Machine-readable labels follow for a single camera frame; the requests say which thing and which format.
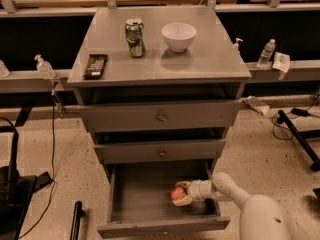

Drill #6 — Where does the small white pump bottle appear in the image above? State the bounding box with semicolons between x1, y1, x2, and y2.
233;38;243;54

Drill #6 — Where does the grey open bottom drawer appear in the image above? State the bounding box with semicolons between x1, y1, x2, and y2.
97;160;230;239

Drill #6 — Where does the black bar on floor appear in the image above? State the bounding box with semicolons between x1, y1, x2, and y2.
69;201;85;240

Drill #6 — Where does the black stand leg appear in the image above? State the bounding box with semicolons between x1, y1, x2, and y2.
277;110;320;172

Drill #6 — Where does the grey top drawer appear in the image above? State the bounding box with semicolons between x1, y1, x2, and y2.
80;100;242;132

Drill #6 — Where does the black stand base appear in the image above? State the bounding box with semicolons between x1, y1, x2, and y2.
0;117;53;240

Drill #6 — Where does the white bowl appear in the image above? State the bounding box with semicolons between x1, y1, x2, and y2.
161;23;197;52

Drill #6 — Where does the grey middle drawer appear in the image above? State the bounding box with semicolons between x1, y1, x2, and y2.
94;139;225;164

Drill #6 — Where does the grey drawer cabinet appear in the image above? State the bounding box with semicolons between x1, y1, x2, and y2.
67;5;252;172

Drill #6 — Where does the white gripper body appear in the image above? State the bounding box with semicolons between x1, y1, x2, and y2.
187;180;214;201

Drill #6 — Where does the black remote control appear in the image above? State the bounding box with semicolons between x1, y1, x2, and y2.
83;54;108;80

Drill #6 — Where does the black hanging cable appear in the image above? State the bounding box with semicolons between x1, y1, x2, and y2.
18;80;66;240

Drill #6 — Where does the clear water bottle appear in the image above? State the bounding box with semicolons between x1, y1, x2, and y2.
257;39;275;67

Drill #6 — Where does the red apple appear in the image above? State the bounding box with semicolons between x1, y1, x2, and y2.
170;186;185;201

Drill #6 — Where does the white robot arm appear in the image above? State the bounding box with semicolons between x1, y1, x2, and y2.
170;172;310;240

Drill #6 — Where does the white paper packet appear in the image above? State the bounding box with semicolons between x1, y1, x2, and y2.
272;52;290;73

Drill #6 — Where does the green soda can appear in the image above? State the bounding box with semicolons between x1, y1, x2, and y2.
125;18;145;58

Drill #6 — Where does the clear sanitizer pump bottle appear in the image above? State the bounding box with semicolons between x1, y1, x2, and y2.
35;54;55;79

